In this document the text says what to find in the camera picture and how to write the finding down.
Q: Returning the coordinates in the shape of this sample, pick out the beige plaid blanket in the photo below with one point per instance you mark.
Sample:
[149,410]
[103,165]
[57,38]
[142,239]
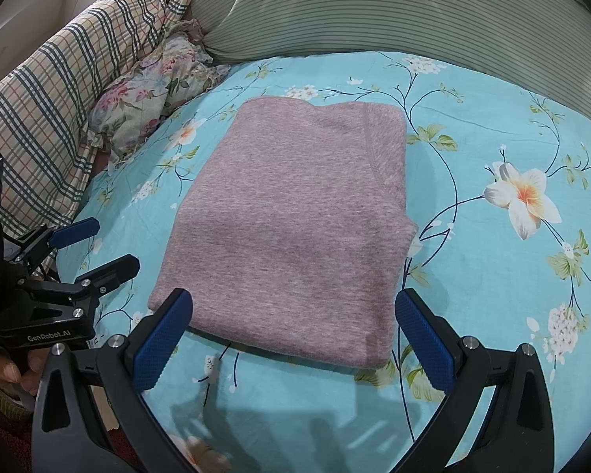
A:
[54,108]

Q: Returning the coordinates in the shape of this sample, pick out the blue floral bedsheet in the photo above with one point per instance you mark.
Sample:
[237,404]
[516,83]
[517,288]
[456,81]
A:
[473,281]

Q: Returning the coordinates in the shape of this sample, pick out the pink knit sweater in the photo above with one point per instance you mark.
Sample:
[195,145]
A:
[295,217]

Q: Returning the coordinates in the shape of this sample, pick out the person's left hand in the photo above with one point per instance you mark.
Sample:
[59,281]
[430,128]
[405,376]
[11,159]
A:
[10,369]

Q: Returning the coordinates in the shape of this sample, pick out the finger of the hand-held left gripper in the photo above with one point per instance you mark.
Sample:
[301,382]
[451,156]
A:
[113,271]
[76,231]

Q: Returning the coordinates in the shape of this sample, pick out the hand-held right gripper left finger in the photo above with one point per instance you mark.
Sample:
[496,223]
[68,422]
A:
[160,340]

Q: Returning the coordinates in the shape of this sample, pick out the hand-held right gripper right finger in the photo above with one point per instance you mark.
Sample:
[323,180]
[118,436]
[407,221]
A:
[426,340]

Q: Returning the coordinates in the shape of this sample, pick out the floral pillow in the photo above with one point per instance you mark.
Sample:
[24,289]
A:
[147,88]

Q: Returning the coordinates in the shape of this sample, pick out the green striped pillow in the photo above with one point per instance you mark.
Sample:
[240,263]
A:
[374,5]

